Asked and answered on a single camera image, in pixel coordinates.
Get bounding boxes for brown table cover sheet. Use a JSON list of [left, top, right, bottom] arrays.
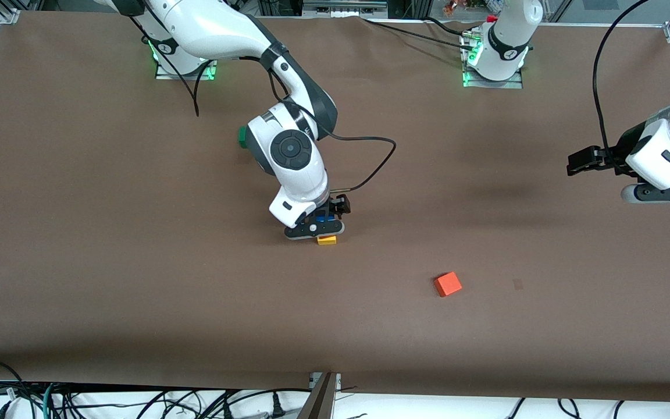
[[0, 10, 670, 402]]

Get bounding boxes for orange cube block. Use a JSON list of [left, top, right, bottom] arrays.
[[434, 271, 463, 298]]

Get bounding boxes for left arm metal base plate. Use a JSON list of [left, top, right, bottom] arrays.
[[461, 32, 523, 90]]

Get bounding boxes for silver metal bracket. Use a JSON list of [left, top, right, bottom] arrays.
[[309, 372, 342, 392]]

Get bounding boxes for long black base cable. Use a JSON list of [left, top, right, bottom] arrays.
[[361, 17, 476, 52]]

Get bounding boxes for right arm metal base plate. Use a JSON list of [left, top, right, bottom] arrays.
[[156, 35, 218, 81]]

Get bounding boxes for brown wooden post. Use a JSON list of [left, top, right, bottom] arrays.
[[297, 374, 337, 419]]

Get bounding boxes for short black base cable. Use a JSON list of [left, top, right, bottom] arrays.
[[425, 16, 468, 35]]

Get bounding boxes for silver aluminium frame rail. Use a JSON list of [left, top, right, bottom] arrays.
[[303, 0, 389, 18]]

